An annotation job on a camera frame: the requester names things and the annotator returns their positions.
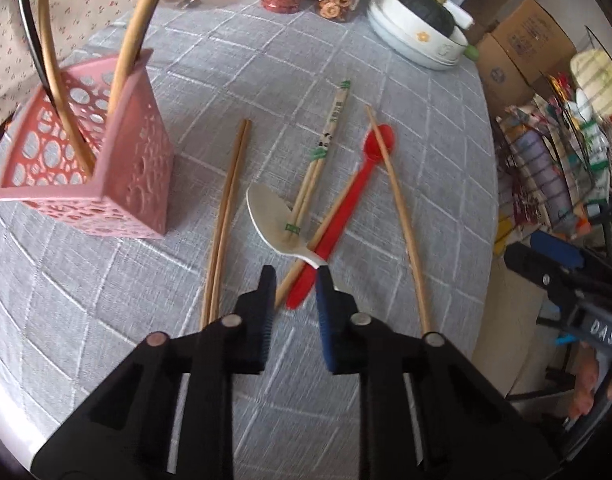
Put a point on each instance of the curved bamboo stick in holder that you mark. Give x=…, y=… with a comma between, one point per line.
x=55, y=70

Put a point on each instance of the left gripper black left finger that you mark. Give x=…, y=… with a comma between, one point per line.
x=166, y=410

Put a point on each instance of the wire rack with packages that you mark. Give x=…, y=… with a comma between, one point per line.
x=554, y=156

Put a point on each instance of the cardboard box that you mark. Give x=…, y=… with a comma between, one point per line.
x=520, y=55

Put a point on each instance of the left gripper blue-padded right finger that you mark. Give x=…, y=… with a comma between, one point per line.
x=426, y=412

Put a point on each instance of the grey checked tablecloth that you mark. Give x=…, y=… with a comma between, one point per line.
x=72, y=306

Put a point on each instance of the white floral bowl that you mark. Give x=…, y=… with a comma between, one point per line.
x=427, y=27

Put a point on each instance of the white plastic rice spoon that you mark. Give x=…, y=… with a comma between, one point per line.
x=270, y=215

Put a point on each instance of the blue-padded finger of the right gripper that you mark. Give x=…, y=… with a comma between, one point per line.
x=557, y=250

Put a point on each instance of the pink perforated utensil holder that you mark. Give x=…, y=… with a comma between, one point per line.
x=106, y=173

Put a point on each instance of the red plastic spoon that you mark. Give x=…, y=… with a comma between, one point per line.
x=346, y=209

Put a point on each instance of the black stick in holder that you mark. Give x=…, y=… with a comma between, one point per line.
x=34, y=45

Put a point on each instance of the plain bamboo chopstick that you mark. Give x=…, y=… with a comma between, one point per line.
x=225, y=246
x=212, y=286

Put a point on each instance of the white plate under bowl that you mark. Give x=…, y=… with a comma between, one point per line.
x=376, y=20

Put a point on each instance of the long bamboo chopstick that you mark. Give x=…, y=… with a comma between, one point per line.
x=423, y=306

